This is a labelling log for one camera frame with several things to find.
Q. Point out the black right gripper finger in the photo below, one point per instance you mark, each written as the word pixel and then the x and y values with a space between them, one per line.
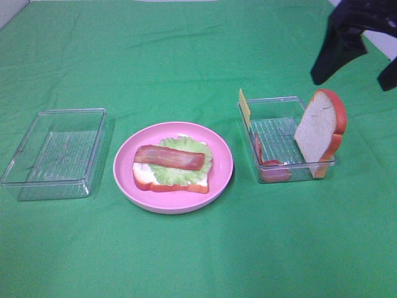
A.
pixel 339 48
pixel 387 79

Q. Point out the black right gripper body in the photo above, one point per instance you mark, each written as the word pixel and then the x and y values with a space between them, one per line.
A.
pixel 375 15

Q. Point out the yellow cheese slice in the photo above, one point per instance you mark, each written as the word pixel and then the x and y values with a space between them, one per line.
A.
pixel 243 104

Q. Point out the bacon strip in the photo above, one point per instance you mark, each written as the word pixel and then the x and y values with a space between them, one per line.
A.
pixel 271 172
pixel 169 157

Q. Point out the green lettuce leaf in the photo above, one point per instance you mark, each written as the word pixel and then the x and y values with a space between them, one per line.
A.
pixel 170 176

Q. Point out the toast bread slice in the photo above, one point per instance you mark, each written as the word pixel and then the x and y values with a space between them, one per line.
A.
pixel 144 180
pixel 319 133

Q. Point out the right clear plastic tray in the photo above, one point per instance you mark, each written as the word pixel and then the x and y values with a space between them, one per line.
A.
pixel 276 119

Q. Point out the clear plastic tray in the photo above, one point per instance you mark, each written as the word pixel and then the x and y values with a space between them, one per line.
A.
pixel 276 119
pixel 59 156

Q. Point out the green tablecloth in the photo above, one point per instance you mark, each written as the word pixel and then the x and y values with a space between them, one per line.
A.
pixel 150 62

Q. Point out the pink round plate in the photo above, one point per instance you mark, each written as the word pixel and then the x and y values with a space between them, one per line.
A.
pixel 175 202

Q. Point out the left clear plastic tray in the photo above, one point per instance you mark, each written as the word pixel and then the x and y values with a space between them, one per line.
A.
pixel 59 156

